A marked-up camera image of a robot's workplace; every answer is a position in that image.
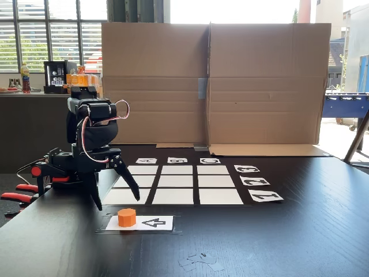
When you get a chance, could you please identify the round orange token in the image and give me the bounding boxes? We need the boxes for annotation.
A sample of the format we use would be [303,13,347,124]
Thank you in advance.
[117,208,137,228]

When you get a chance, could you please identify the white nine-square grid sheet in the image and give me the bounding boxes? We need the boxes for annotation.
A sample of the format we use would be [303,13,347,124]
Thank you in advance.
[100,164,245,206]

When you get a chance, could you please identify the black orange base clamp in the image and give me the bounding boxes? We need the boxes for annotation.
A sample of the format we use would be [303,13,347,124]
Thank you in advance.
[31,164,71,199]

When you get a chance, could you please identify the white arrow paper sheet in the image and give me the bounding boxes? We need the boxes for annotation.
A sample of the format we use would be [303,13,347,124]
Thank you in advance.
[105,215,174,231]

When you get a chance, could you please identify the orange juice cartons pack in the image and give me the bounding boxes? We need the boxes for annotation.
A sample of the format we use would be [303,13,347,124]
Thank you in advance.
[66,65,101,95]

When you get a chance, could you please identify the black glass-front appliance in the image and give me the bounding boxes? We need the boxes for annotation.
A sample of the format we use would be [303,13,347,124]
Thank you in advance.
[43,60,78,95]

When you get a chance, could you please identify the dark counter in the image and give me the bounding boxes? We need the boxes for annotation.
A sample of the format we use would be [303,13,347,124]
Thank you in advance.
[0,92,102,174]

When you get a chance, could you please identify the large brown cardboard screen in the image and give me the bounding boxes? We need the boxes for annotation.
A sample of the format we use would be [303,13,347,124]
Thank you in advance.
[100,21,332,158]

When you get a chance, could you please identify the yellow capped drink bottle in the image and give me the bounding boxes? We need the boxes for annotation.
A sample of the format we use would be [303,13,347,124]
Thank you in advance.
[20,62,31,94]

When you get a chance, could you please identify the grey tape strip on cardboard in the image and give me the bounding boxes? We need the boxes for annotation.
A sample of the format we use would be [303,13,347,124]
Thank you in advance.
[197,77,208,100]

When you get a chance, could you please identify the paper sheet number 3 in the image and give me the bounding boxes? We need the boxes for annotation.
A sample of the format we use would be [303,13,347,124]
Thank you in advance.
[234,164,260,174]

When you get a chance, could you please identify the paper sheet number 2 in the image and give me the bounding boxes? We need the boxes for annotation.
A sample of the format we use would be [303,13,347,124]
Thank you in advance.
[239,176,271,186]

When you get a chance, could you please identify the blue foosball table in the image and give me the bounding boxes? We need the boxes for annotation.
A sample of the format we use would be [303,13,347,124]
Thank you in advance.
[322,92,369,132]

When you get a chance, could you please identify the metal slanted table leg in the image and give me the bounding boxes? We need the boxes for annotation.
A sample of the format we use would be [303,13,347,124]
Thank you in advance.
[343,109,369,169]

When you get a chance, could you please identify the orange handled black clamp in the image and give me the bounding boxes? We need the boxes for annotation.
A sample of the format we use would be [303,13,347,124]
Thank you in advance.
[0,183,40,219]

